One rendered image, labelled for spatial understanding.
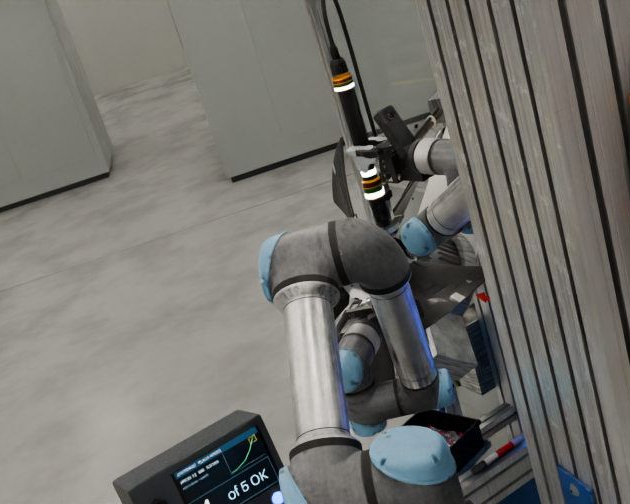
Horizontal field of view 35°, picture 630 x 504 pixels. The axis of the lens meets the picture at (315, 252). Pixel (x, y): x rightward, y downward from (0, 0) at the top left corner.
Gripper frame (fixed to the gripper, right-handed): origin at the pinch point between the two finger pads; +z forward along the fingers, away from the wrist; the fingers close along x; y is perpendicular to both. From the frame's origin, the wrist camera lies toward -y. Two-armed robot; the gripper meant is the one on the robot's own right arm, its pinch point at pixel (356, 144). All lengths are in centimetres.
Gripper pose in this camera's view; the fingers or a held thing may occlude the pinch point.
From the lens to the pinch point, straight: 222.2
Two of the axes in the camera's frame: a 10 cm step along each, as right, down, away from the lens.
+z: -6.5, -1.0, 7.5
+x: 7.1, -4.4, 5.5
